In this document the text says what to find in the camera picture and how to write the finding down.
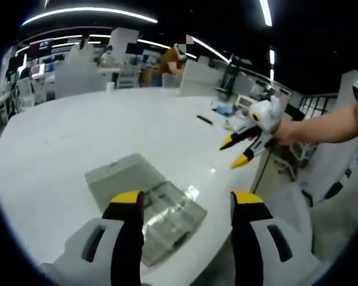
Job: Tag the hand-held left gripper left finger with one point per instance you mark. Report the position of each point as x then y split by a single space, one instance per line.
74 262

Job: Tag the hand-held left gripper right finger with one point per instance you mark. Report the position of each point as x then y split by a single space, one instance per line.
298 262

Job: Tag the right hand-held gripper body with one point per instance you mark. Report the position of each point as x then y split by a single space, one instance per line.
265 114

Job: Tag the grey transparent dual guide fixture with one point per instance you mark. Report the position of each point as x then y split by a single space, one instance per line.
119 175

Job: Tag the white handheld controller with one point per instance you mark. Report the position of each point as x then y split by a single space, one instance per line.
229 125

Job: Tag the blue box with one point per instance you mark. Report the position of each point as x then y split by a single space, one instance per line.
225 110

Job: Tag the black remote bar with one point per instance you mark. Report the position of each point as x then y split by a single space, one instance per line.
204 119

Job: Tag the grey mesh office chair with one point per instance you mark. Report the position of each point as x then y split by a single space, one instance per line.
283 223

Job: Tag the black stand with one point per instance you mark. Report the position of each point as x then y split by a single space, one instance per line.
228 74

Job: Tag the grey partition panel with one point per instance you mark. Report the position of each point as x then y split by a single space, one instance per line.
80 80
200 77

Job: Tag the white paper cup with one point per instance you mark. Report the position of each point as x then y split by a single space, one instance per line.
110 86

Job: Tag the dark red wall screen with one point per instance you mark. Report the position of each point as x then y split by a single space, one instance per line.
40 47

